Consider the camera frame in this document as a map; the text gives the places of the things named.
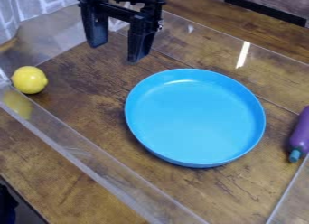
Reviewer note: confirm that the clear acrylic enclosure wall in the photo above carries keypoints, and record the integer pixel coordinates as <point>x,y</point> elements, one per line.
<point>74,161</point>

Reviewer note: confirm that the purple toy eggplant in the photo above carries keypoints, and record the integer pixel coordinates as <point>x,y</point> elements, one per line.
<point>300,137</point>

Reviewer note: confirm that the blue round plastic tray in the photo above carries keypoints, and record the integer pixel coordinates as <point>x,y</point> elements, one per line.
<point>195,117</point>

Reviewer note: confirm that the dark baseboard strip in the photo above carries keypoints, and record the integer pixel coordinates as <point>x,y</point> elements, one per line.
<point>283,16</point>

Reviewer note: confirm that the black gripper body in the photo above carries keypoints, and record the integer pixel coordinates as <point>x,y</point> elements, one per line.
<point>124,9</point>

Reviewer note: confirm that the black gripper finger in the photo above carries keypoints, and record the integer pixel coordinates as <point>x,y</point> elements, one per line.
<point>144,27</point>
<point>94,26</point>

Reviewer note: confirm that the grey white patterned curtain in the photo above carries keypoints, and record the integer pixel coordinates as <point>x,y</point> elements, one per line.
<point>17,11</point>

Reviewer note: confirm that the yellow lemon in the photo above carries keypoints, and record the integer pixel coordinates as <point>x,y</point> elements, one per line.
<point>30,80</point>

